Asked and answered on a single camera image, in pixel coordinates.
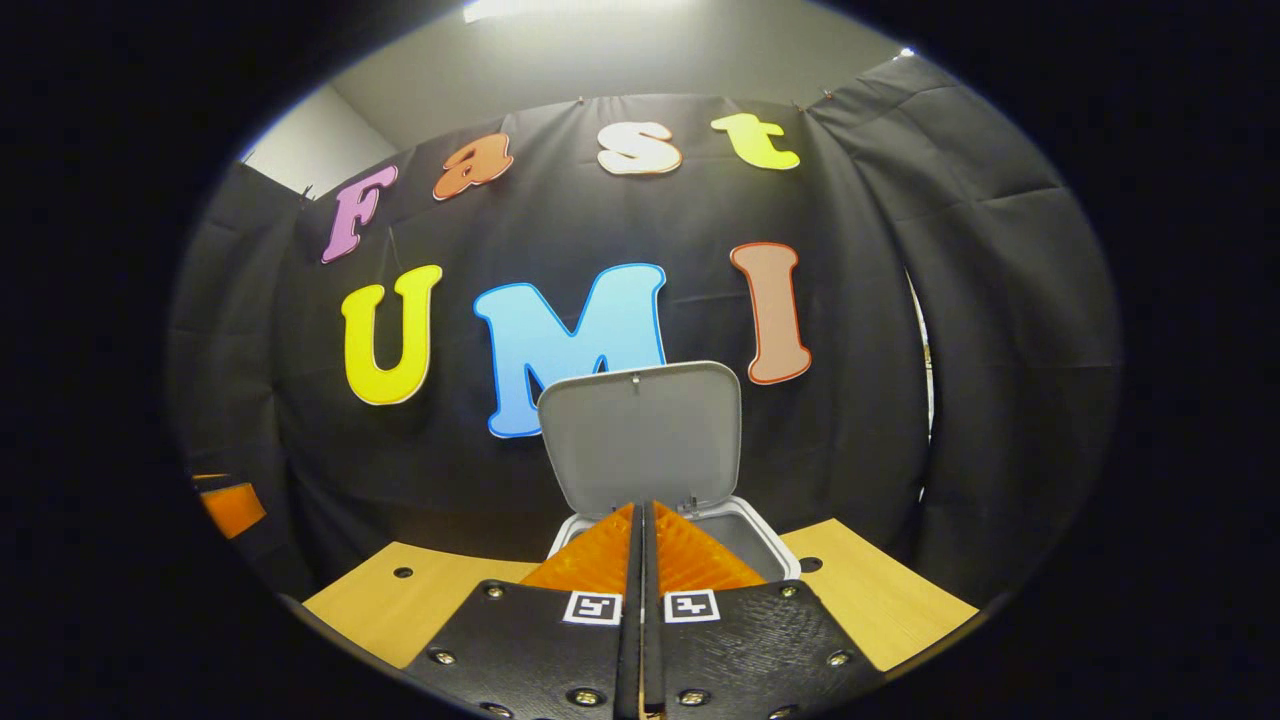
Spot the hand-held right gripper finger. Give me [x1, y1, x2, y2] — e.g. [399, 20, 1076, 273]
[403, 502, 642, 720]
[641, 502, 885, 720]

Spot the white desktop garbage bin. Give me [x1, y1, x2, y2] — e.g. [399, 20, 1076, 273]
[536, 360, 803, 584]

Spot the black backdrop cloth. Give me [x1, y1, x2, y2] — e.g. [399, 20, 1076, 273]
[165, 55, 1123, 611]

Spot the ceiling light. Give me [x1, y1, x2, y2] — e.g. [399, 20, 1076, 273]
[463, 0, 693, 23]

